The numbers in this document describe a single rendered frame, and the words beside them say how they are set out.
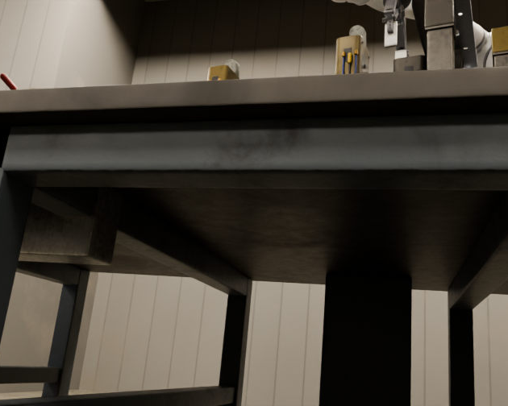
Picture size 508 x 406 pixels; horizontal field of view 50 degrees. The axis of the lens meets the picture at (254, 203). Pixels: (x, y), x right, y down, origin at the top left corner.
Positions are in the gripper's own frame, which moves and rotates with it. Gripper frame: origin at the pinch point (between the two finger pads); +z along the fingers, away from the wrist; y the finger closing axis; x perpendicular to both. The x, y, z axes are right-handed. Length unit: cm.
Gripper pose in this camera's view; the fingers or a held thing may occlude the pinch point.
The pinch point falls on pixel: (395, 56)
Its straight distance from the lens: 151.7
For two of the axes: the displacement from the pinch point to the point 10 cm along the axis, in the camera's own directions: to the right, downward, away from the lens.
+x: 9.0, -0.4, -4.2
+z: -0.9, 9.6, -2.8
